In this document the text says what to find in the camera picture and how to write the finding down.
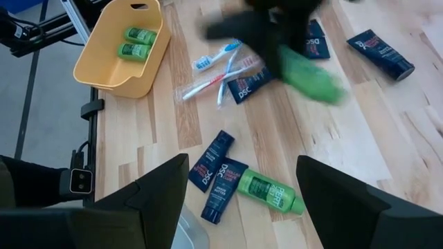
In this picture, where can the table-edge camera on mount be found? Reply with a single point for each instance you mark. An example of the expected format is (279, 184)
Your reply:
(81, 180)

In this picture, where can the red toothbrush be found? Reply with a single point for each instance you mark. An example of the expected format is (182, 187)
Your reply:
(211, 82)

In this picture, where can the blue plastic bin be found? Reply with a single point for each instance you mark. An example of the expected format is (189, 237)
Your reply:
(17, 5)

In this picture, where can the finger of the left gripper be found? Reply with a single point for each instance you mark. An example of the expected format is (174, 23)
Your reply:
(249, 38)
(297, 32)

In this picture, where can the grey plastic bin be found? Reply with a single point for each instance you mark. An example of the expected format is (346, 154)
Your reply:
(192, 231)

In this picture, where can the black frame clamp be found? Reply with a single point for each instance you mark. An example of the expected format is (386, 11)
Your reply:
(91, 108)

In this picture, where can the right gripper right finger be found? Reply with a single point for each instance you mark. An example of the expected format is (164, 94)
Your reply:
(332, 200)

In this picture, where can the wrapped blue toothbrush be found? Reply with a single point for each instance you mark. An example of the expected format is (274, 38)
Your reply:
(225, 79)
(214, 57)

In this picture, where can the green shampoo bottle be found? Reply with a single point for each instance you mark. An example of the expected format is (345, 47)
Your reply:
(308, 77)
(140, 35)
(133, 52)
(271, 192)

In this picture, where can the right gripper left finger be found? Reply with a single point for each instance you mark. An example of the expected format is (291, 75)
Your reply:
(159, 193)

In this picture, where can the yellow plastic bin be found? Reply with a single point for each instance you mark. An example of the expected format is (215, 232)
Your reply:
(104, 69)

